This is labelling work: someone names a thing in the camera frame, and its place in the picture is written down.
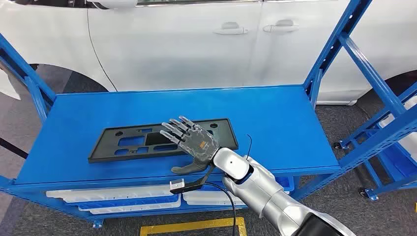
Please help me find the blue metal shelf rack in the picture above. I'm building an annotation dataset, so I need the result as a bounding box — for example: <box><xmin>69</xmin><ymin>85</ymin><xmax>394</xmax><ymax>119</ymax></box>
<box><xmin>0</xmin><ymin>0</ymin><xmax>417</xmax><ymax>229</ymax></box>

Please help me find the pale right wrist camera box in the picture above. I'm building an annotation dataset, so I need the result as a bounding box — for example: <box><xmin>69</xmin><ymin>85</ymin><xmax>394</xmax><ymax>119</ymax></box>
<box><xmin>169</xmin><ymin>178</ymin><xmax>186</xmax><ymax>191</ymax></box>

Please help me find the white car door handle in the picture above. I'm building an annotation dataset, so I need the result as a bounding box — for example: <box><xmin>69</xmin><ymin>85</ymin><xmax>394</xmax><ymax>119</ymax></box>
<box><xmin>213</xmin><ymin>22</ymin><xmax>249</xmax><ymax>35</ymax></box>
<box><xmin>262</xmin><ymin>19</ymin><xmax>299</xmax><ymax>33</ymax></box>

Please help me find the white car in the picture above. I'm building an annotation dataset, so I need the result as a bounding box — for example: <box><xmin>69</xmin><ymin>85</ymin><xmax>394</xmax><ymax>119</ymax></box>
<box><xmin>0</xmin><ymin>0</ymin><xmax>417</xmax><ymax>106</ymax></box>

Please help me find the white car side mirror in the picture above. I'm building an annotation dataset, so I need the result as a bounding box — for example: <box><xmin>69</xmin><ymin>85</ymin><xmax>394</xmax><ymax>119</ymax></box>
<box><xmin>86</xmin><ymin>0</ymin><xmax>138</xmax><ymax>9</ymax></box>

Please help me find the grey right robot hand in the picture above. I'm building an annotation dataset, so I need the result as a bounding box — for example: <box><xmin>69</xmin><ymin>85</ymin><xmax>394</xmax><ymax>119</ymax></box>
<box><xmin>159</xmin><ymin>116</ymin><xmax>220</xmax><ymax>176</ymax></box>

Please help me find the blue metal rack with casters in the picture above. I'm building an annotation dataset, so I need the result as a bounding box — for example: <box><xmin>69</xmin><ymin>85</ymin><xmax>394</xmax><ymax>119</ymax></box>
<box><xmin>332</xmin><ymin>83</ymin><xmax>417</xmax><ymax>202</ymax></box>

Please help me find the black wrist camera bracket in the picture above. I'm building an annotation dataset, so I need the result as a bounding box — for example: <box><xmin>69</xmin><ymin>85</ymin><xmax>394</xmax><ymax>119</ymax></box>
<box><xmin>170</xmin><ymin>164</ymin><xmax>217</xmax><ymax>195</ymax></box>

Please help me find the black cable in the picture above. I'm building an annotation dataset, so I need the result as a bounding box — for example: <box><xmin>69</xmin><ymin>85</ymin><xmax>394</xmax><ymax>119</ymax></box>
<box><xmin>203</xmin><ymin>181</ymin><xmax>237</xmax><ymax>236</ymax></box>

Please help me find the black plastic frame part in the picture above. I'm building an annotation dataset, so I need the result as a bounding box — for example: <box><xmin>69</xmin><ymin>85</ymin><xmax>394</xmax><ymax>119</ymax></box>
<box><xmin>88</xmin><ymin>118</ymin><xmax>239</xmax><ymax>164</ymax></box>

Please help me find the translucent white plastic bin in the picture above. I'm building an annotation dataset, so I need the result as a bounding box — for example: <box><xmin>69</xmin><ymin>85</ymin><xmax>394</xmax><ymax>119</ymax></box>
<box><xmin>45</xmin><ymin>185</ymin><xmax>175</xmax><ymax>203</ymax></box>

